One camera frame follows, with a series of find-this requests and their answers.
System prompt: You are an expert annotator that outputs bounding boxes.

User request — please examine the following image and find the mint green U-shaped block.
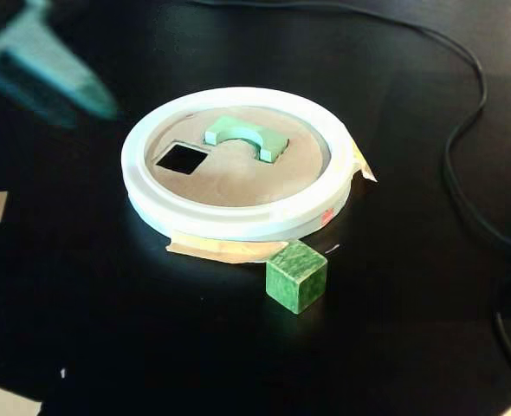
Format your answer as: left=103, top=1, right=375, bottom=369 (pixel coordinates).
left=204, top=114, right=290, bottom=164

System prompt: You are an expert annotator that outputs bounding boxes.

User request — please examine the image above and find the white round shape sorter lid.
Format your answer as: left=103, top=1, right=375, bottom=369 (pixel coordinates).
left=120, top=85, right=359, bottom=242

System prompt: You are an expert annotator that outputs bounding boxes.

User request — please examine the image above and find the beige masking tape strip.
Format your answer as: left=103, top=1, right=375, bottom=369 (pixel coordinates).
left=165, top=231, right=292, bottom=264
left=349, top=144, right=378, bottom=184

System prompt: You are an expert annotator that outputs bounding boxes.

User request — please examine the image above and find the dark green wooden cube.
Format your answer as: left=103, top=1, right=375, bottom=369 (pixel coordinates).
left=264, top=240, right=328, bottom=315

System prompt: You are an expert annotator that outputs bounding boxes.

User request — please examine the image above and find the long black cable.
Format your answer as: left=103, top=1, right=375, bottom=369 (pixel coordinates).
left=185, top=0, right=511, bottom=250

